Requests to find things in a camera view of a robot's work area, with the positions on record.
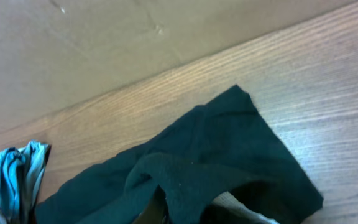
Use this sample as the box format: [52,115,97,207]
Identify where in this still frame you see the black shorts with white waistband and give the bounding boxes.
[35,86,323,223]

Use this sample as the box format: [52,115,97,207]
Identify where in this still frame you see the blue folded garment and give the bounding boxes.
[0,141,51,223]

